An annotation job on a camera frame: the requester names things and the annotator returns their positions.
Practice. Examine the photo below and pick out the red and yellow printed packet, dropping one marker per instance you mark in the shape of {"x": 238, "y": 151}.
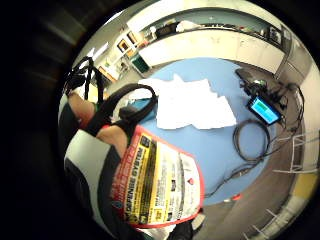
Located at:
{"x": 156, "y": 180}

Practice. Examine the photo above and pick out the small red object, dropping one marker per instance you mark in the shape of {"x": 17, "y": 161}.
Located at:
{"x": 236, "y": 197}

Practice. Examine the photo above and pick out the the person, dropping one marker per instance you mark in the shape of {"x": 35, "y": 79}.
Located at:
{"x": 85, "y": 160}

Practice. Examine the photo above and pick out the white crumpled paper sheet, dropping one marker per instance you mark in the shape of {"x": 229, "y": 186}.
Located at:
{"x": 193, "y": 105}

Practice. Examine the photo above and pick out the small device with blue screen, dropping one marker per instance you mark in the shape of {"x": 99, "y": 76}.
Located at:
{"x": 264, "y": 110}

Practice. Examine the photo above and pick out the green bin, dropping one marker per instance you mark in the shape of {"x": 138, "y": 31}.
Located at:
{"x": 140, "y": 63}

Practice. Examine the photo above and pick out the white counter cabinet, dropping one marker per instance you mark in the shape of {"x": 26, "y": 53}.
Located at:
{"x": 213, "y": 46}

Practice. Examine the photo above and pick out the framed picture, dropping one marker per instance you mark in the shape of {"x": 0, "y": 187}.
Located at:
{"x": 132, "y": 37}
{"x": 122, "y": 45}

